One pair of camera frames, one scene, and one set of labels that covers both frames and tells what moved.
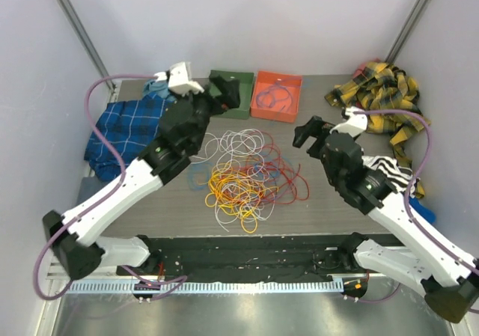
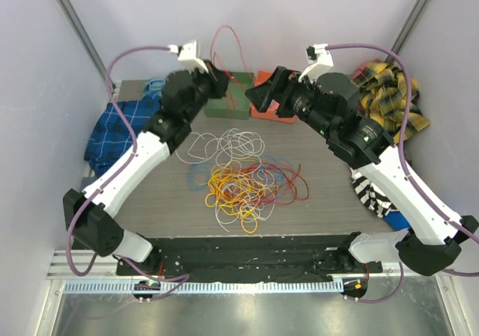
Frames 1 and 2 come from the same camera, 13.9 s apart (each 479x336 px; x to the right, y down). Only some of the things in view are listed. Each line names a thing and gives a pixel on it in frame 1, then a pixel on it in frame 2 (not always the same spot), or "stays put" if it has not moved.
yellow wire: (238, 193) stays put
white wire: (242, 184) stays put
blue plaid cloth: (132, 126) stays put
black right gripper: (315, 127) -> (262, 95)
